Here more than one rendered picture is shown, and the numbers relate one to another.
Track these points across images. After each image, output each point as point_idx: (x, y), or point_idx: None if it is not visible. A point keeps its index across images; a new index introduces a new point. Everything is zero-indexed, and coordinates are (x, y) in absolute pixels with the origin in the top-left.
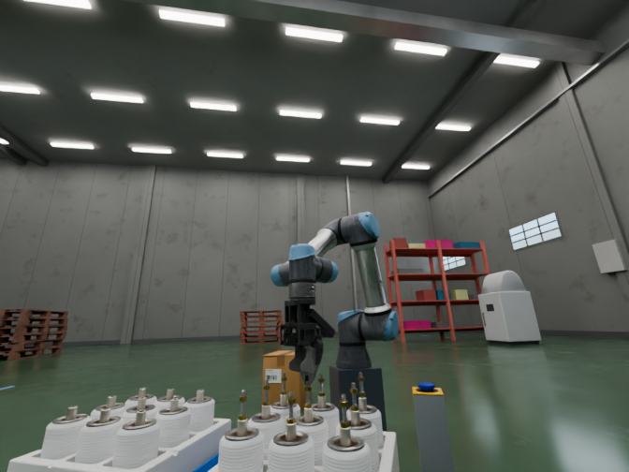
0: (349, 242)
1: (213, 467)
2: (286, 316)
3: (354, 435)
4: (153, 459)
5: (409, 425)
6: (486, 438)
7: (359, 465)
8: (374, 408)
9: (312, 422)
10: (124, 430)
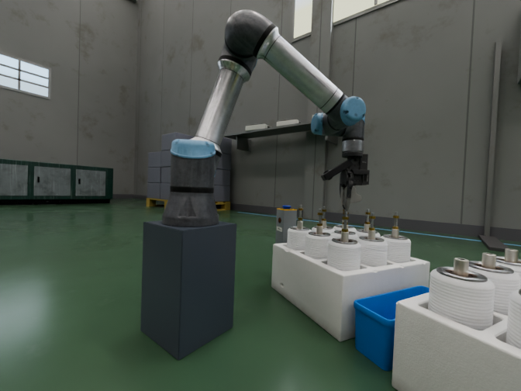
0: (246, 62)
1: (413, 264)
2: (365, 164)
3: (336, 226)
4: None
5: (72, 316)
6: (119, 276)
7: None
8: (294, 226)
9: None
10: None
